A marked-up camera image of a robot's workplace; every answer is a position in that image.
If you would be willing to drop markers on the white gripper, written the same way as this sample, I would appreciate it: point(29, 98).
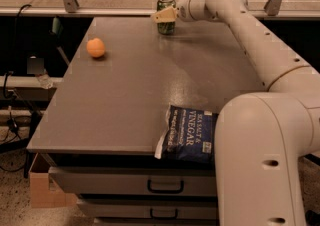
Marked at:
point(185, 10)

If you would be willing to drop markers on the green soda can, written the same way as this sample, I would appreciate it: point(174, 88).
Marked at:
point(166, 26)

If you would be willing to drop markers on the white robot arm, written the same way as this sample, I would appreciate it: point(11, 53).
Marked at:
point(260, 137)

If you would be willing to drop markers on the orange fruit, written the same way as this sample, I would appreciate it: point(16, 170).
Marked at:
point(95, 47)

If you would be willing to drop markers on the blue potato chips bag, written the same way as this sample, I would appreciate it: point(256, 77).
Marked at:
point(189, 135)

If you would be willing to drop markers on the clear plastic water bottle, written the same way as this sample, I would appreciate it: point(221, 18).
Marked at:
point(45, 81)

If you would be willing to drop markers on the top grey drawer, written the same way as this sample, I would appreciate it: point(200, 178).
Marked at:
point(135, 181)

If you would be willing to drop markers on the grey drawer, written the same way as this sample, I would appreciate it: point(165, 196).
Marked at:
point(149, 209)
point(135, 181)

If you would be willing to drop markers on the cardboard box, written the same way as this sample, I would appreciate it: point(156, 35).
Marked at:
point(44, 192)

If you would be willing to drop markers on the green handled tool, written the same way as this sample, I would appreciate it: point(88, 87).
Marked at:
point(56, 32)

